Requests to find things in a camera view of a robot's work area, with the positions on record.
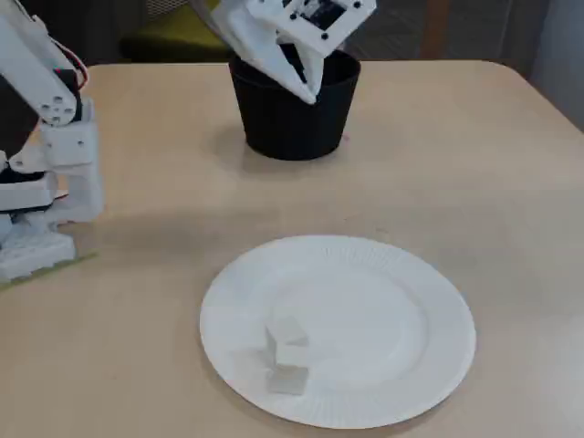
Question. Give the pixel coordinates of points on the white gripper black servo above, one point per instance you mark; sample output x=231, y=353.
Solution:
x=274, y=68

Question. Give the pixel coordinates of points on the white cube block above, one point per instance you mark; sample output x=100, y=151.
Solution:
x=285, y=330
x=287, y=382

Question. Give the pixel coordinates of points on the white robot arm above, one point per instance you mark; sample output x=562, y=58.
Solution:
x=32, y=68

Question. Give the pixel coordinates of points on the white paper plate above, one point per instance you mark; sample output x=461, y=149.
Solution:
x=388, y=319

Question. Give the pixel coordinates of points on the black plastic cup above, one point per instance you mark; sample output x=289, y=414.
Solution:
x=292, y=132

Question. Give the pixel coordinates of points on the olive green office chair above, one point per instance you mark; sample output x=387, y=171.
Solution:
x=173, y=38

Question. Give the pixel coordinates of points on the wooden furniture leg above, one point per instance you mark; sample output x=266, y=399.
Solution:
x=433, y=32

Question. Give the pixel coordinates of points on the yellow-green tape under base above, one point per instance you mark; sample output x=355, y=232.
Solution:
x=84, y=259

